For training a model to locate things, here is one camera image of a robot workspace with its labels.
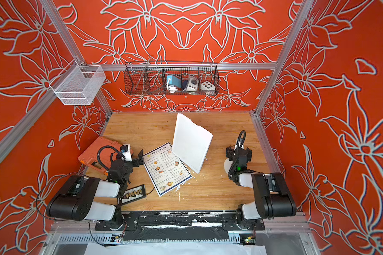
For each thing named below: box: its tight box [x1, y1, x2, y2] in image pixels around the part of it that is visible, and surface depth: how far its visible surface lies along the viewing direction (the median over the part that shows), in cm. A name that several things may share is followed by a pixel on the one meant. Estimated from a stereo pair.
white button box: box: [200, 80, 216, 91], surface depth 96 cm
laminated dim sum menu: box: [143, 142, 193, 198], surface depth 92 cm
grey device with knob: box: [186, 76, 199, 92], surface depth 93 cm
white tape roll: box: [223, 157, 233, 175], surface depth 94 cm
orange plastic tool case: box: [78, 136, 123, 175], surface depth 91 cm
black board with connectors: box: [121, 183, 147, 206], surface depth 81 cm
